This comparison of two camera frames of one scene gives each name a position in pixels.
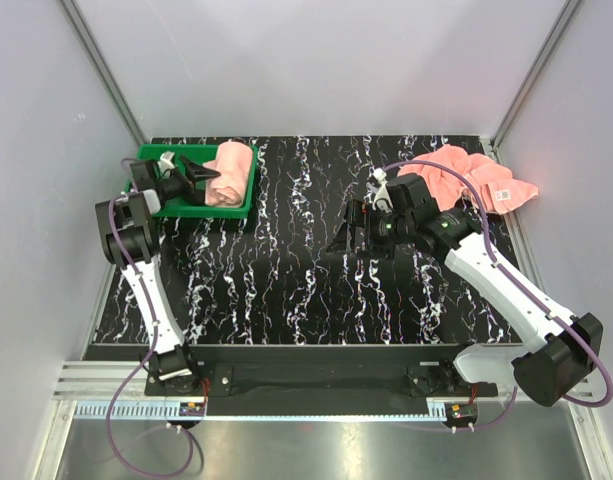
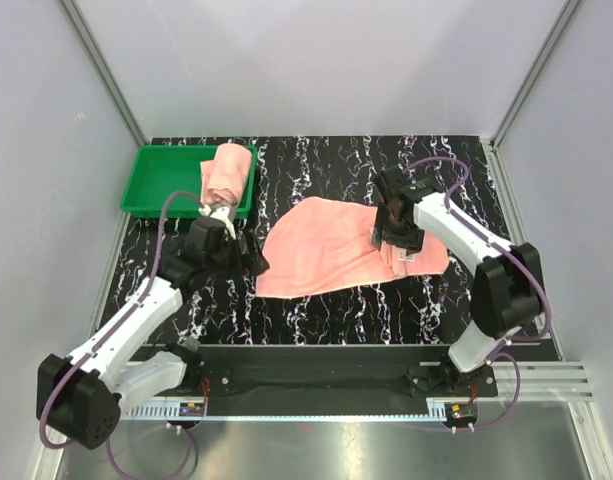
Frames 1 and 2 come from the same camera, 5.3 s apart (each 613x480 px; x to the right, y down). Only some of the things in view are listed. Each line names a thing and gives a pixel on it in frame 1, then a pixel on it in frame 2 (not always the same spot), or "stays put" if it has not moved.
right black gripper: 360,215 -> 381,233
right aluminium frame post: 551,39 stays put
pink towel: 492,180 -> 316,244
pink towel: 233,163 stays put
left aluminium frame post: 108,78 stays put
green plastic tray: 201,154 stays put
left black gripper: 193,174 -> 254,260
